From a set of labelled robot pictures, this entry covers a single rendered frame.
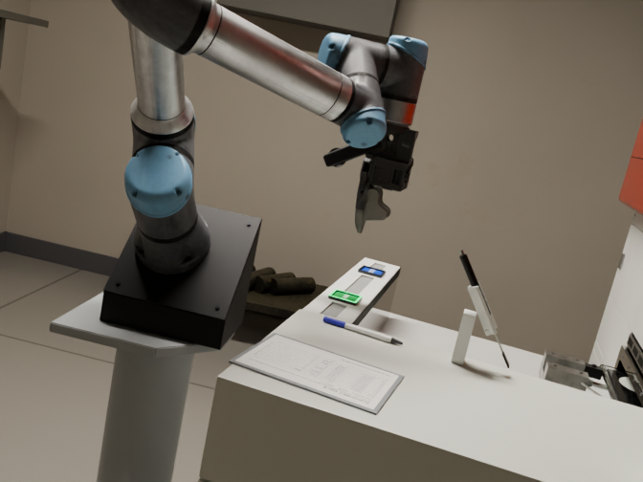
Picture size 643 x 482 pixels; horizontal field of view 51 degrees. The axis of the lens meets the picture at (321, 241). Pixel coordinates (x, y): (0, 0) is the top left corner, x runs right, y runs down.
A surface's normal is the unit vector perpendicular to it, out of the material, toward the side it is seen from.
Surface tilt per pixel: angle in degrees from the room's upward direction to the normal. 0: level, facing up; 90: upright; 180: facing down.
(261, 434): 90
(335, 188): 90
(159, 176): 52
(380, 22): 90
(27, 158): 90
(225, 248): 45
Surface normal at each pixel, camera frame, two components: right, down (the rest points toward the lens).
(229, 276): 0.05, -0.55
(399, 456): -0.27, 0.15
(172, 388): 0.73, 0.29
